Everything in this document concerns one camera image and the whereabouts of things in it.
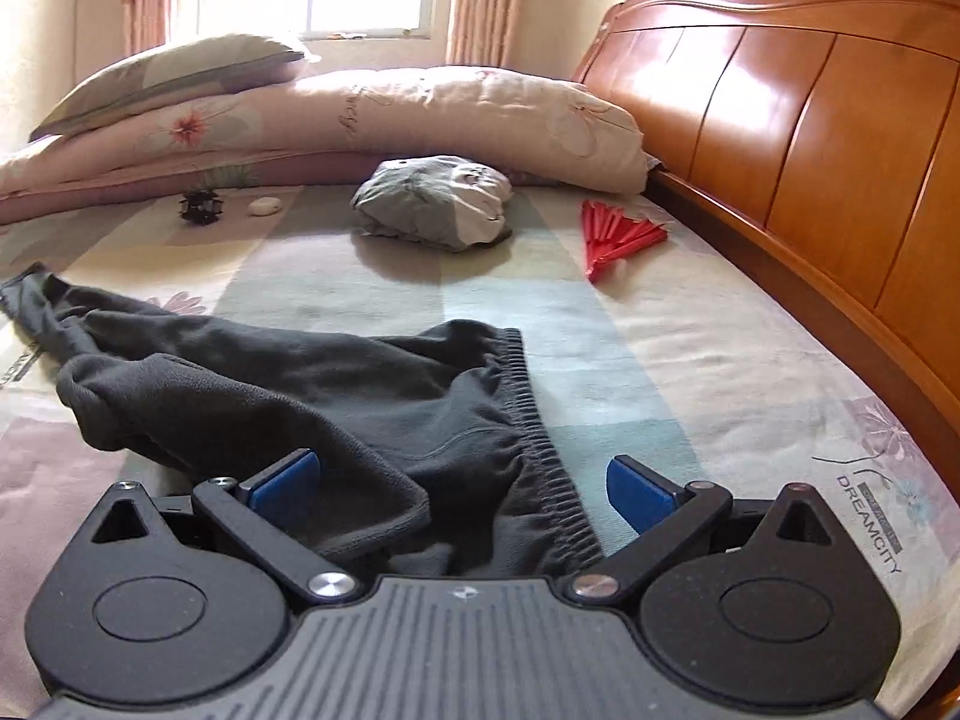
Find dark grey sweatpants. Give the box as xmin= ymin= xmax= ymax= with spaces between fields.
xmin=2 ymin=265 xmax=602 ymax=578

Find white earbud case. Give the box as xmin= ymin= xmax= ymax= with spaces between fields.
xmin=247 ymin=197 xmax=283 ymax=218

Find black hair claw clip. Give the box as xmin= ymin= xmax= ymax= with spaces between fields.
xmin=179 ymin=188 xmax=223 ymax=226

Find grey bundled cloth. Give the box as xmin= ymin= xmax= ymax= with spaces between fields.
xmin=350 ymin=154 xmax=512 ymax=252

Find pink floral folded quilt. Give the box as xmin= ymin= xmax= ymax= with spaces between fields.
xmin=2 ymin=67 xmax=651 ymax=223

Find orange wooden headboard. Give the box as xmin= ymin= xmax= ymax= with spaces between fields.
xmin=574 ymin=0 xmax=958 ymax=484

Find grey floral pillow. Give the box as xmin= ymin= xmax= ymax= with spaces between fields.
xmin=29 ymin=32 xmax=320 ymax=142

